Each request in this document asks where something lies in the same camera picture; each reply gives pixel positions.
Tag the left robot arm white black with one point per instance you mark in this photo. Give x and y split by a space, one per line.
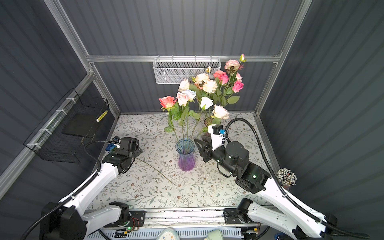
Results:
68 220

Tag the salmon pink rose stem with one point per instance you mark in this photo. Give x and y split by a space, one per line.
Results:
218 74

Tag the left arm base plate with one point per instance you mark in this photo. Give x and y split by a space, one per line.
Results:
132 219

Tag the bundle of white-tipped sticks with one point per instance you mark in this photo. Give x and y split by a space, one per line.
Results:
286 178

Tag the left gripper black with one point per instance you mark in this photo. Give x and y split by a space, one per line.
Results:
138 151

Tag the beige spray rose stem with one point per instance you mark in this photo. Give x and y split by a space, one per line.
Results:
209 86

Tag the pink grey glass vase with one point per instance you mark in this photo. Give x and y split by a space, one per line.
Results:
208 121

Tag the peach spray rose stem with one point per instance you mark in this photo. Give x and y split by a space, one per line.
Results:
197 88

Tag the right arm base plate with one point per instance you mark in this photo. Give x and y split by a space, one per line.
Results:
231 216

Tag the blue purple glass vase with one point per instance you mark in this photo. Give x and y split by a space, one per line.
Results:
186 148

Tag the hot pink rose stem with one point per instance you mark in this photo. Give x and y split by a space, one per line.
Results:
227 94

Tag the black wire basket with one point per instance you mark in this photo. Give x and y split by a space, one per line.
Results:
64 136

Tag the coral pink rose stem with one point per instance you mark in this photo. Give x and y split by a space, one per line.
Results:
170 105

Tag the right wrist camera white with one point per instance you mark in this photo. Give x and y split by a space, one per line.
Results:
217 135

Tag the white vented rail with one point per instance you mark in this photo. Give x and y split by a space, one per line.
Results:
229 233

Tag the yellow green marker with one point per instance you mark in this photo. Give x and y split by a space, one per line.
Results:
101 116

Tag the floral patterned table mat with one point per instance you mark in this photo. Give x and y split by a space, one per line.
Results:
155 179

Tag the cream white rose stem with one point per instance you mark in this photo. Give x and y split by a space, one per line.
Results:
184 85

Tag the pure white rose stem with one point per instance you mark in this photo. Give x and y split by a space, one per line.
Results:
203 115

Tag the light pink rose stem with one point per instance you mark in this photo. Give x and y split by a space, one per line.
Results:
183 101

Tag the white wire mesh basket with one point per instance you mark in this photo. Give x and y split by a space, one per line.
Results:
173 70

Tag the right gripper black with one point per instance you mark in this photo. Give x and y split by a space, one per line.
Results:
206 150

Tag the magenta rose long stem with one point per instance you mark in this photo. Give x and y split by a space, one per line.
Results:
224 79

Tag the cream peach rose stem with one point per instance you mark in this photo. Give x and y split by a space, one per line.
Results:
219 113

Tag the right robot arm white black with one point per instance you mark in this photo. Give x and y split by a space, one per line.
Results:
287 218

